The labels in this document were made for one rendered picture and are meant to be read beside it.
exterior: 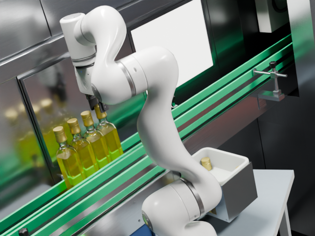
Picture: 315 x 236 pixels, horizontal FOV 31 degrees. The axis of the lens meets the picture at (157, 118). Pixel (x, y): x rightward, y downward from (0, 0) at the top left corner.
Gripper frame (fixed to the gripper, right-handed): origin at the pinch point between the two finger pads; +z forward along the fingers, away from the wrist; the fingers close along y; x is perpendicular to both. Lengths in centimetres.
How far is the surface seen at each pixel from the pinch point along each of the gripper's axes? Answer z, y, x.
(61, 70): -12.8, -12.1, -2.7
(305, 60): 23, 16, 98
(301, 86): 36, 12, 98
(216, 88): 22, -4, 61
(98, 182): 22.1, 6.3, -12.8
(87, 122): 2.9, 1.3, -7.0
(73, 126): 1.5, 1.3, -12.5
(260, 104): 35, 6, 76
